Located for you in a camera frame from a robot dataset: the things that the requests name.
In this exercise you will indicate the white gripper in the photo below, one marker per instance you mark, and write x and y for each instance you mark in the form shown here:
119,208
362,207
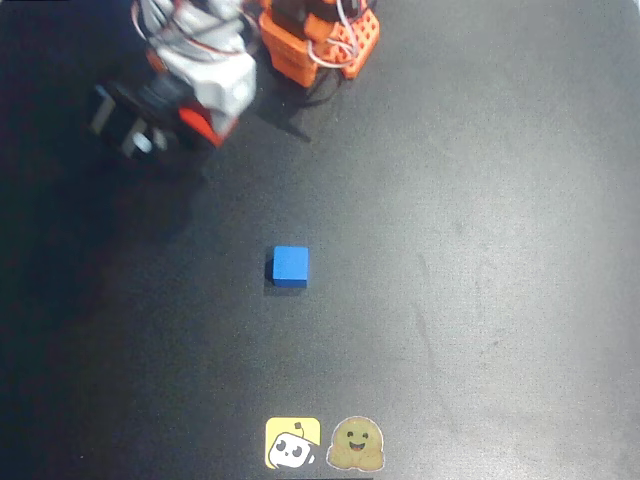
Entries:
161,134

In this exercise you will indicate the blue cube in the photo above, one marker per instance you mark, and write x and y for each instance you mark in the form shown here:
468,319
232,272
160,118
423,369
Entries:
290,265

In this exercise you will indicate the yellow robot face sticker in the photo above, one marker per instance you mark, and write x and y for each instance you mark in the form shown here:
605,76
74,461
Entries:
292,442

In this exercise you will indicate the smiling hugging face sticker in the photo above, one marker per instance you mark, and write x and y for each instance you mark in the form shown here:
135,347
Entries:
355,444

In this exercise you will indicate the black gripper-mounted camera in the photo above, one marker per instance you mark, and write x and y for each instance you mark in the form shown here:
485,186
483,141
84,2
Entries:
135,125

